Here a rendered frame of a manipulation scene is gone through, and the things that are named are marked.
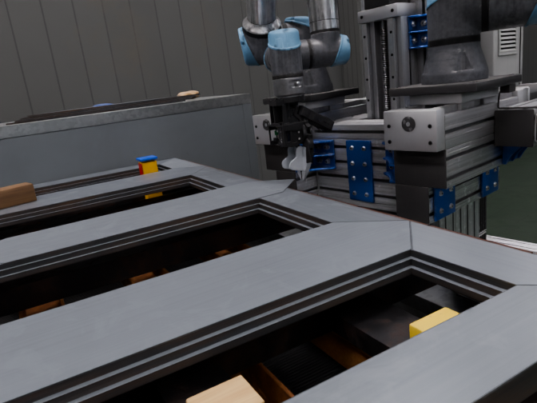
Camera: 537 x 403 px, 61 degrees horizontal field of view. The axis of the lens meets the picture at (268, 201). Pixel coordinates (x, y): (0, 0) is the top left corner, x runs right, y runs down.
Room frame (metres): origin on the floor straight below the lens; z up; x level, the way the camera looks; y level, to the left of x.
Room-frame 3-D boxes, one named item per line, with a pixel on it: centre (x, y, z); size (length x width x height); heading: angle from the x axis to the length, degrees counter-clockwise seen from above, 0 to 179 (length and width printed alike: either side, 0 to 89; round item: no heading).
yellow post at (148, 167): (1.58, 0.40, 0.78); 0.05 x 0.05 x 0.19; 28
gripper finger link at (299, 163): (1.12, -0.09, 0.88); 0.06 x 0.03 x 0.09; 118
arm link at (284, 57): (1.14, -0.08, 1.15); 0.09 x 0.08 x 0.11; 6
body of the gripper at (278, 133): (1.13, -0.08, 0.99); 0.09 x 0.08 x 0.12; 118
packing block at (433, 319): (0.45, -0.18, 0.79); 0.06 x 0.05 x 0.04; 118
